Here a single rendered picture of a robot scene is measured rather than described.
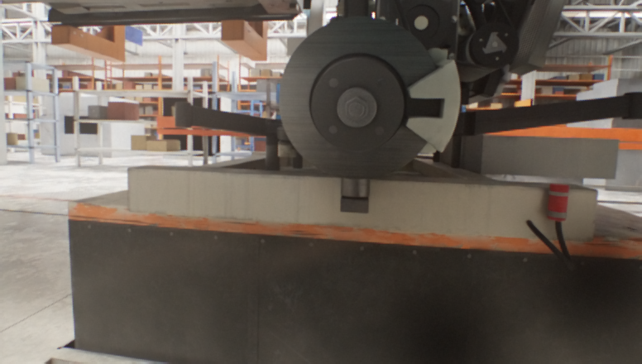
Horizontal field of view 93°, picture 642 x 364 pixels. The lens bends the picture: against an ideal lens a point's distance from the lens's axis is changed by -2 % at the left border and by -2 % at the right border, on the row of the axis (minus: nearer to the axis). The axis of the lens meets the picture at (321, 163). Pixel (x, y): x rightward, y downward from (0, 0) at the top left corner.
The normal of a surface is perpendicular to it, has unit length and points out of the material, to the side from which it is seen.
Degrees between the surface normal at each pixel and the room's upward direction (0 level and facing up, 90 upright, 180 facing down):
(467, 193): 90
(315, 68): 104
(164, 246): 90
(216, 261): 90
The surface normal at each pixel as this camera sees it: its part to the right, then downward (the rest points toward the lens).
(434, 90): -0.13, 0.32
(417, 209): -0.13, 0.08
